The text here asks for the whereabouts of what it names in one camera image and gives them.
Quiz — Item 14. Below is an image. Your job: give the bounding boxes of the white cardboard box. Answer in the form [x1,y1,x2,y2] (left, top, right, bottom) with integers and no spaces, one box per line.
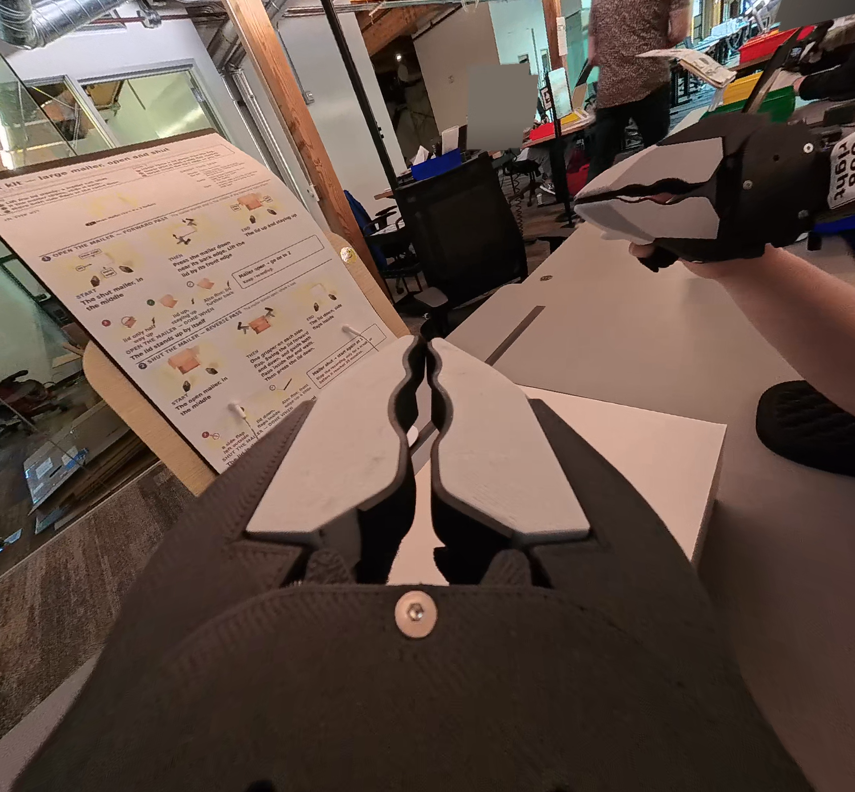
[391,386,728,586]

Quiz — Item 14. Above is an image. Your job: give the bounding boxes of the wooden display board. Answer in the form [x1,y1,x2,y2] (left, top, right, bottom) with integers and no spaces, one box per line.
[0,130,412,496]

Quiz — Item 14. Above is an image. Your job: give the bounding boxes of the black textured pad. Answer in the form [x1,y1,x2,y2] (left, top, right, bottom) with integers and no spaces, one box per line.
[756,381,855,476]

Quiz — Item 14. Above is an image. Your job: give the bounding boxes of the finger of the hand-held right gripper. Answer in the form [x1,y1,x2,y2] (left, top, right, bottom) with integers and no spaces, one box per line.
[574,195,721,247]
[573,135,727,203]

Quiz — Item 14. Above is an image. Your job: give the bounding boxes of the glass partition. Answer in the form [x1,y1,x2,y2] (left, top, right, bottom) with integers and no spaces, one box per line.
[0,56,201,559]

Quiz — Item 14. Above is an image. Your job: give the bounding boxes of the flat cardboard sheet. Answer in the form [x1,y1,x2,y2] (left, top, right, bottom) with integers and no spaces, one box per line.
[23,448,91,509]

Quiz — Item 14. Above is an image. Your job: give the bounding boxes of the black mesh office chair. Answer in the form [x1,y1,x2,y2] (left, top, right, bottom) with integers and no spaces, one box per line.
[394,151,530,312]

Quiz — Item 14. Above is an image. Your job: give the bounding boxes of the wooden post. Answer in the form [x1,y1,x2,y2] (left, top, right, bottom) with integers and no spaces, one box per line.
[190,0,402,302]
[534,0,570,72]

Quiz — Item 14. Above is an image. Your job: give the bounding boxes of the small blue bin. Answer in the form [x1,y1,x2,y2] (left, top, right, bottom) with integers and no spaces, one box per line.
[411,150,466,182]

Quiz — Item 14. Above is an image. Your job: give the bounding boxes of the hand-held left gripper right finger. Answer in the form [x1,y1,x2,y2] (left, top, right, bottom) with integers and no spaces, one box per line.
[426,337,593,586]

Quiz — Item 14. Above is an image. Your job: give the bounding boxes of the red storage bin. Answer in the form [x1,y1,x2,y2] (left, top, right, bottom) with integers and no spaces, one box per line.
[738,29,802,66]

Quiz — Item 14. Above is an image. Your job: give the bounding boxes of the blue storage bin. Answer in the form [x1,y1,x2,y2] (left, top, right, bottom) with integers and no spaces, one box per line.
[805,216,855,251]

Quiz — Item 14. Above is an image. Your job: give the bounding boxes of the blue office chair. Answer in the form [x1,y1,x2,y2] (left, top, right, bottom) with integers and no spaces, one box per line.
[344,190,405,252]

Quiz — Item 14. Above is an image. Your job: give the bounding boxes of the person's right hand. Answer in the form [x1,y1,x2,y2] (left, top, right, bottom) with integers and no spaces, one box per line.
[629,242,760,316]

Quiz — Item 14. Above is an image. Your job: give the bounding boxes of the printed instruction sheet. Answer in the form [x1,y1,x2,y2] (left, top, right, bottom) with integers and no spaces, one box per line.
[0,141,392,474]

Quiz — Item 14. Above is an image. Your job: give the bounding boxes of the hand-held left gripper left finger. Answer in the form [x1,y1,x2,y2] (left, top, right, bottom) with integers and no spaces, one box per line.
[244,335,428,586]

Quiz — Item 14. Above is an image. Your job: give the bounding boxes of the white paper packets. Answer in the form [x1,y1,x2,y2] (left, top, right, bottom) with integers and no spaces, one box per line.
[636,47,737,90]

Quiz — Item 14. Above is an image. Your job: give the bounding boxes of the person's right forearm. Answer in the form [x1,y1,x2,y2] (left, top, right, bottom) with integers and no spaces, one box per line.
[758,246,855,414]

